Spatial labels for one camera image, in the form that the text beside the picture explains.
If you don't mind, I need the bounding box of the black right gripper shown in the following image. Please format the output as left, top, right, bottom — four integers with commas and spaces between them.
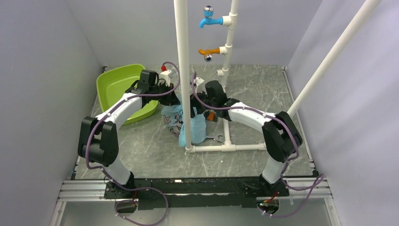
182, 87, 217, 119

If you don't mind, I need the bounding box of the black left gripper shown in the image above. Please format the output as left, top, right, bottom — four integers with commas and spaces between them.
150, 82, 181, 106

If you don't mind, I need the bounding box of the light blue printed plastic bag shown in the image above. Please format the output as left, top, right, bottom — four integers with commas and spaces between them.
160, 95, 207, 148

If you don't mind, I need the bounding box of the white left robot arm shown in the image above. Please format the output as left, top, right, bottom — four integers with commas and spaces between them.
78, 66, 179, 198

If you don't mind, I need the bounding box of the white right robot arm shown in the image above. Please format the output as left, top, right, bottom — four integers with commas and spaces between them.
191, 78, 303, 195

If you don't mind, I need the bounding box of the hex key set orange holder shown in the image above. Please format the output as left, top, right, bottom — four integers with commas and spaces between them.
204, 112, 218, 122

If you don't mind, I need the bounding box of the orange plastic faucet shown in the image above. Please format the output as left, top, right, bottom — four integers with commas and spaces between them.
198, 48, 220, 62

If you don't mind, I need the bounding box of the silver combination wrench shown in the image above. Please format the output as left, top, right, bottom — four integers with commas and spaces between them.
206, 134, 225, 143

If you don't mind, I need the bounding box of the lime green plastic basin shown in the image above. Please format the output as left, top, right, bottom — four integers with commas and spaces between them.
93, 64, 145, 116

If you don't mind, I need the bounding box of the blue plastic faucet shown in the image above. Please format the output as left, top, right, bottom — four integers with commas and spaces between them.
198, 5, 223, 28

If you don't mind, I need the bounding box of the white diagonal pole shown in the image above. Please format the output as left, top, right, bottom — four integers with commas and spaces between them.
287, 0, 381, 116

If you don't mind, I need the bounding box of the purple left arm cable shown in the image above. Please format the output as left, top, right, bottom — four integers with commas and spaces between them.
85, 61, 182, 226

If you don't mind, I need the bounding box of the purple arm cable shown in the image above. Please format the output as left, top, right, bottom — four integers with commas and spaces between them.
190, 72, 326, 219
85, 61, 182, 226

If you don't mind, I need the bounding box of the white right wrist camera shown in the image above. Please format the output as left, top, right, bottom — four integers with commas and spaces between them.
192, 77, 206, 93

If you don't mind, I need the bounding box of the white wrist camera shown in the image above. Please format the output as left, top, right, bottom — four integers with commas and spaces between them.
158, 65, 176, 87
192, 77, 206, 93

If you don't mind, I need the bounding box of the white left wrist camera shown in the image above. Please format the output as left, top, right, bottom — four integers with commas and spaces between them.
158, 65, 176, 87

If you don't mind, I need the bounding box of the white PVC pipe frame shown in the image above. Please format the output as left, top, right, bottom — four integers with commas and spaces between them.
173, 0, 267, 153

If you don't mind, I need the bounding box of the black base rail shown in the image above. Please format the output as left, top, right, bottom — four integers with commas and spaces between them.
104, 176, 289, 210

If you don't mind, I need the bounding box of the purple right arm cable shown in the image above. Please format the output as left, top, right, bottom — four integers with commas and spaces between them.
190, 72, 326, 219

